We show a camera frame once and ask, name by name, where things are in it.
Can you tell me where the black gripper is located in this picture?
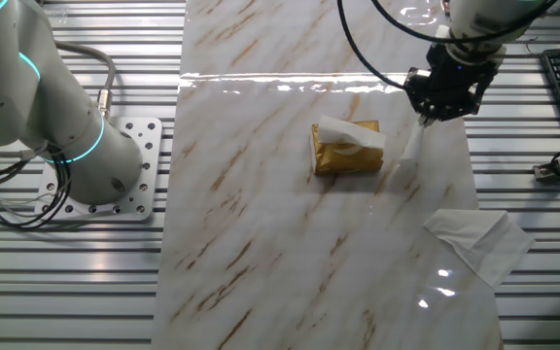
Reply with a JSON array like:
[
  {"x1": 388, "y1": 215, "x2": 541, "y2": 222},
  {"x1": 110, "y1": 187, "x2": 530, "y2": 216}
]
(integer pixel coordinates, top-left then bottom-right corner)
[{"x1": 402, "y1": 42, "x2": 500, "y2": 129}]

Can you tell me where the white pulled napkin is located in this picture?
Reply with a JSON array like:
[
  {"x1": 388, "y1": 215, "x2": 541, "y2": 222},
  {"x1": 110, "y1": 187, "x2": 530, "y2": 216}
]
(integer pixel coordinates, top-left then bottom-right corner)
[{"x1": 398, "y1": 120, "x2": 428, "y2": 169}]

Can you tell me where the white napkin in pack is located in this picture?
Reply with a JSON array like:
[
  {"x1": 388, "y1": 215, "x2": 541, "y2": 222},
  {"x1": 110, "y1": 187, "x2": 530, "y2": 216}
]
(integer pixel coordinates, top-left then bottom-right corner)
[{"x1": 317, "y1": 115, "x2": 388, "y2": 151}]

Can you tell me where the loose flat white napkin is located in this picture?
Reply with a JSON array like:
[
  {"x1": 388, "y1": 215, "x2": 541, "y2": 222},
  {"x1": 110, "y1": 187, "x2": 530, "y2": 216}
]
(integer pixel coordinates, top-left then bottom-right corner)
[{"x1": 424, "y1": 208, "x2": 537, "y2": 292}]

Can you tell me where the gold tissue pack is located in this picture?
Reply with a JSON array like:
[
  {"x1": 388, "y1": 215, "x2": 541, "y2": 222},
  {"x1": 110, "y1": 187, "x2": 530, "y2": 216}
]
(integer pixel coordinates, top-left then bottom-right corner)
[{"x1": 310, "y1": 120, "x2": 385, "y2": 177}]

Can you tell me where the marble pattern table mat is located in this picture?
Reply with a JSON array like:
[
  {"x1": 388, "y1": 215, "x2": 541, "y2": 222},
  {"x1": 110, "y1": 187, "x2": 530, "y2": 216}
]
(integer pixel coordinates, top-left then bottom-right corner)
[{"x1": 151, "y1": 0, "x2": 505, "y2": 350}]

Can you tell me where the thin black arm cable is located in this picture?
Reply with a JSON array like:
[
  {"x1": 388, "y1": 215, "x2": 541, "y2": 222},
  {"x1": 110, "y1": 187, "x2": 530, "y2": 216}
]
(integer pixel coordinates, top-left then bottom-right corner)
[{"x1": 369, "y1": 0, "x2": 559, "y2": 46}]

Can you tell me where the thick black gripper cable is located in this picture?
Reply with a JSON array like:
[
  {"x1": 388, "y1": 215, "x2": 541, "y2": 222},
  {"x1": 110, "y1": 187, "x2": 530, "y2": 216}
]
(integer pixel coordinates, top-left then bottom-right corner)
[{"x1": 335, "y1": 0, "x2": 410, "y2": 91}]

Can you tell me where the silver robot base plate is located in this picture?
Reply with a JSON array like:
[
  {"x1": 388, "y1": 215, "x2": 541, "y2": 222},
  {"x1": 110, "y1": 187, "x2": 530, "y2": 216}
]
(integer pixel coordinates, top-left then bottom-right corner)
[{"x1": 34, "y1": 116, "x2": 163, "y2": 223}]

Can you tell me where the grey cable with metal plug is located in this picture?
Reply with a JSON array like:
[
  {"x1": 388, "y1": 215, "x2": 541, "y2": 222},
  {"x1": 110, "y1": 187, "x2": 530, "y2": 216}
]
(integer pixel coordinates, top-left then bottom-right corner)
[{"x1": 53, "y1": 41, "x2": 118, "y2": 121}]

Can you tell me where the black cable bundle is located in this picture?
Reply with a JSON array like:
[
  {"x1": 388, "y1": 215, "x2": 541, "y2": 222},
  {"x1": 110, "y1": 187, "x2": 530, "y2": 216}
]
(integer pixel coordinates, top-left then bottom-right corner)
[{"x1": 0, "y1": 144, "x2": 73, "y2": 229}]

